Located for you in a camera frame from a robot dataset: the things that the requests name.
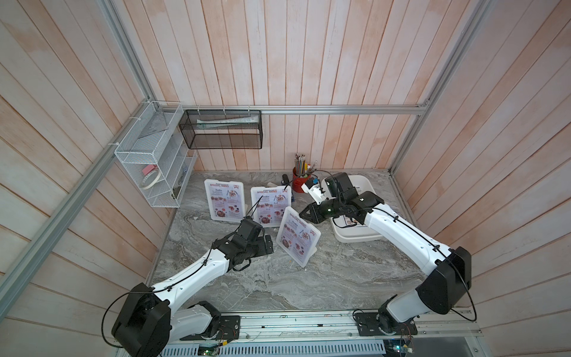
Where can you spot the black mesh wall basket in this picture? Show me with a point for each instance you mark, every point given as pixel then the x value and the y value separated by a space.
pixel 222 129

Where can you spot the white menu holder left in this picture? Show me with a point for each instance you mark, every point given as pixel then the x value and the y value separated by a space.
pixel 226 200

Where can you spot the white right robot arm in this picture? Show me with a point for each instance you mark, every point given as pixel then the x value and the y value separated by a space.
pixel 447 270

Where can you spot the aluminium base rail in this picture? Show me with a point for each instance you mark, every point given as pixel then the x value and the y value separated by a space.
pixel 323 333

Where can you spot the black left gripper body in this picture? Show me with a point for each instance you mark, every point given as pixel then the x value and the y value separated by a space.
pixel 258 248

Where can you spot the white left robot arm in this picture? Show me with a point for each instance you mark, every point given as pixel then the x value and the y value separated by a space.
pixel 152 316

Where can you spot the red metal bucket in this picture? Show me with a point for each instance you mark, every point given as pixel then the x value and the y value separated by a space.
pixel 298 182

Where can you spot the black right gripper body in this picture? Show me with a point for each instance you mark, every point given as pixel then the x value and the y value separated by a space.
pixel 326 210

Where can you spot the white menu holder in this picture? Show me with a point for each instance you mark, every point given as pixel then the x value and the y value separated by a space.
pixel 226 200
pixel 270 204
pixel 297 238

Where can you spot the white menu holder middle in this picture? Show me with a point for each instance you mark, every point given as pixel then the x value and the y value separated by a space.
pixel 270 204

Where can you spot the white plastic tray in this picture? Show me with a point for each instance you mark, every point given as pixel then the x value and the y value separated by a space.
pixel 347 230

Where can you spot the white menu holder front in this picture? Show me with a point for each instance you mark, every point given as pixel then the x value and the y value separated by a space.
pixel 297 238

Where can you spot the white wire wall shelf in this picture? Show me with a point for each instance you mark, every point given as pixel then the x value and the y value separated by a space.
pixel 154 138

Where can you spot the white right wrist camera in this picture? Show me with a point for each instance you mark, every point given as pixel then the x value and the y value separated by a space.
pixel 312 186

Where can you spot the pink eraser block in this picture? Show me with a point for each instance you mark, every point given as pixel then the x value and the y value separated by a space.
pixel 148 169

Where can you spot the white tape roll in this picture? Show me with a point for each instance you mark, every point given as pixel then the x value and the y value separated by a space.
pixel 151 179

